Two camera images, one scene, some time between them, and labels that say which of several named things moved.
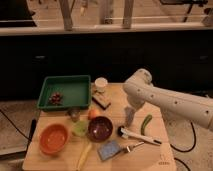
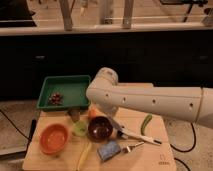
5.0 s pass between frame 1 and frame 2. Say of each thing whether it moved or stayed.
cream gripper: moved
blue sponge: stayed
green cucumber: stayed
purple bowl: stayed
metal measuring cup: stayed
